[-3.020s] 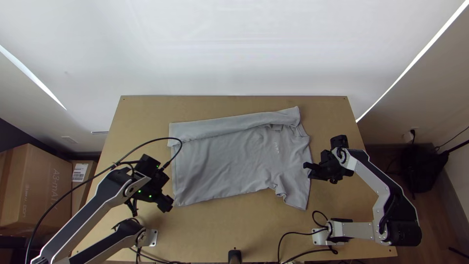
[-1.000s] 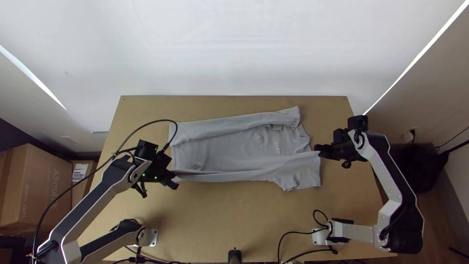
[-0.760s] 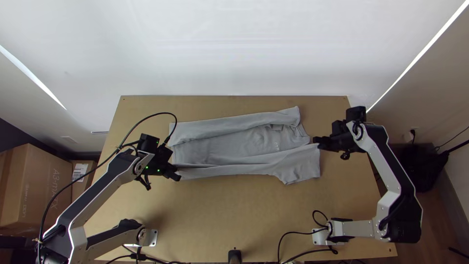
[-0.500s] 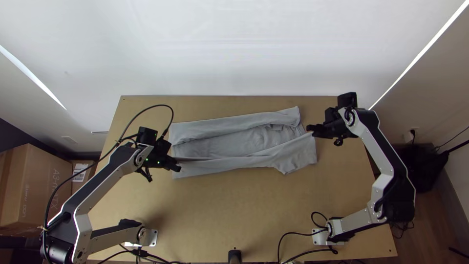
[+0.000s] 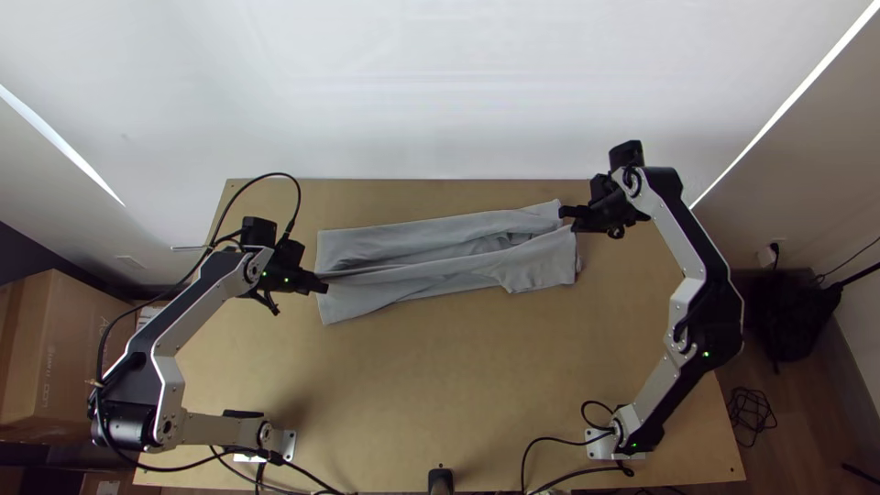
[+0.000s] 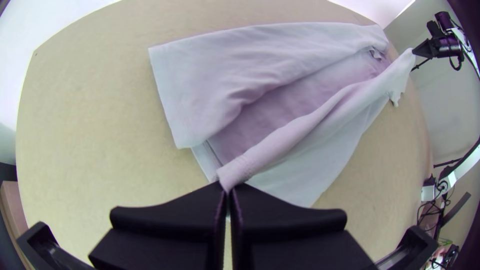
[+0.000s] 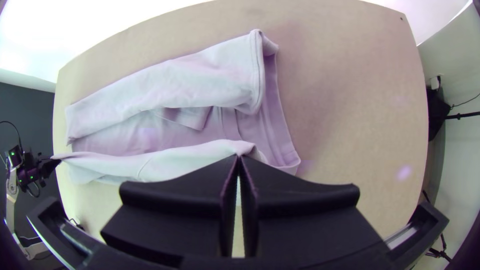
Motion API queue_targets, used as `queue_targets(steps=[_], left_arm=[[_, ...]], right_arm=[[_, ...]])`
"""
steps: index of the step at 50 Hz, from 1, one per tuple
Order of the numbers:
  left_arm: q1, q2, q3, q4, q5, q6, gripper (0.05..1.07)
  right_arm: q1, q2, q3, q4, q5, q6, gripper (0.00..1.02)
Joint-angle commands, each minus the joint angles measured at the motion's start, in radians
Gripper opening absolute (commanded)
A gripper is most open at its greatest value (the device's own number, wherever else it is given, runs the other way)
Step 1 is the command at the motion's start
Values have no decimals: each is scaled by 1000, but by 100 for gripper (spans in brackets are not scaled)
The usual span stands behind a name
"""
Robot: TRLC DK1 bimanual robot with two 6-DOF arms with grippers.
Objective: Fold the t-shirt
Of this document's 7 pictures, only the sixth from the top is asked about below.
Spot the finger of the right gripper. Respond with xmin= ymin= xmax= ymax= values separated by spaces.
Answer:
xmin=412 ymin=37 xmax=437 ymax=60

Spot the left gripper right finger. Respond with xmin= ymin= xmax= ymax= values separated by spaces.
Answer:
xmin=229 ymin=182 xmax=378 ymax=270

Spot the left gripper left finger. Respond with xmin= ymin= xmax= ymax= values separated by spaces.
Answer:
xmin=88 ymin=181 xmax=227 ymax=270

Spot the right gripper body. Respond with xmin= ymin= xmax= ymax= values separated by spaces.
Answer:
xmin=431 ymin=34 xmax=465 ymax=58

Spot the grey t-shirt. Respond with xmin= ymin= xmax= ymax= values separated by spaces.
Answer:
xmin=148 ymin=21 xmax=416 ymax=209

